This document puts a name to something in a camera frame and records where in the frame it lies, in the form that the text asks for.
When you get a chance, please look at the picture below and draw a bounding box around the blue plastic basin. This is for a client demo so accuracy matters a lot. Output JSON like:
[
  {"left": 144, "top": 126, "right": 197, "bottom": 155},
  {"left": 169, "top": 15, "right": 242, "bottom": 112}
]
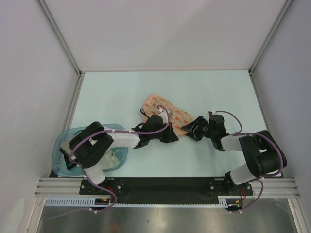
[{"left": 52, "top": 123, "right": 129, "bottom": 177}]

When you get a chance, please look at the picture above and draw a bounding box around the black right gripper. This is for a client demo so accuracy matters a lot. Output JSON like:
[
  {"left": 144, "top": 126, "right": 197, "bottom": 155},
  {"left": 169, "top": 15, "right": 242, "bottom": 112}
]
[{"left": 181, "top": 115, "right": 215, "bottom": 141}]

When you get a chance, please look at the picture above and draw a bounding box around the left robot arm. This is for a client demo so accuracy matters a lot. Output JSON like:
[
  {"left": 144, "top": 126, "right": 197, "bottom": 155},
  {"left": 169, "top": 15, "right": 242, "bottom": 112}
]
[{"left": 69, "top": 115, "right": 178, "bottom": 194}]

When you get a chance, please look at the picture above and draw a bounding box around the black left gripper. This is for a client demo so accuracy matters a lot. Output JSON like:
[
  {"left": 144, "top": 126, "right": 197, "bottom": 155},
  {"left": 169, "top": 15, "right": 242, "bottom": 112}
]
[{"left": 149, "top": 122, "right": 178, "bottom": 144}]

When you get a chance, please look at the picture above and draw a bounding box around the pink mesh laundry bag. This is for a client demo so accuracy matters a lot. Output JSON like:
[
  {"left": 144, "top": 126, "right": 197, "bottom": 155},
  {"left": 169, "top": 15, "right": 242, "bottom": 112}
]
[{"left": 142, "top": 94, "right": 194, "bottom": 136}]

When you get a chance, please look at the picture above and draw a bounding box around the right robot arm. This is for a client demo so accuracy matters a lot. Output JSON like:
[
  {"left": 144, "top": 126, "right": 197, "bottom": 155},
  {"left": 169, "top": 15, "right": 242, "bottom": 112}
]
[{"left": 181, "top": 113, "right": 287, "bottom": 195}]

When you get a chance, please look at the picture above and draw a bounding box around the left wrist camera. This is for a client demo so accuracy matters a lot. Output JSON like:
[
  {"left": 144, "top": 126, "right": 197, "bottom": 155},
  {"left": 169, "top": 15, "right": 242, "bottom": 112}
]
[{"left": 158, "top": 108, "right": 173, "bottom": 123}]

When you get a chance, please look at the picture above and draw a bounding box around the grey bra in basin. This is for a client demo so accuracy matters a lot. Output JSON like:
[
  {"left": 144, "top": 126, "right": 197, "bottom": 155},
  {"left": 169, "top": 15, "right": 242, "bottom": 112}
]
[{"left": 59, "top": 142, "right": 75, "bottom": 170}]

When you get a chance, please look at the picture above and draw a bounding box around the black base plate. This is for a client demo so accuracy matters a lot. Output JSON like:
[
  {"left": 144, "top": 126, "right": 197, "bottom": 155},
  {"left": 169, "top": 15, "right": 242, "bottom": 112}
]
[{"left": 80, "top": 177, "right": 253, "bottom": 206}]

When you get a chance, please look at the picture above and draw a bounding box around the white bra in basin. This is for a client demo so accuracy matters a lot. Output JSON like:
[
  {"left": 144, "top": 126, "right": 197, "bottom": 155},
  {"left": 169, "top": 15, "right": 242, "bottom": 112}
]
[{"left": 99, "top": 150, "right": 124, "bottom": 170}]

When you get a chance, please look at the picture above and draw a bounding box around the white slotted cable duct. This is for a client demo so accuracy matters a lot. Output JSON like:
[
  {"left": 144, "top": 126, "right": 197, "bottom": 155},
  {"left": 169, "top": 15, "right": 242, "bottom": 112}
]
[{"left": 45, "top": 196, "right": 242, "bottom": 208}]

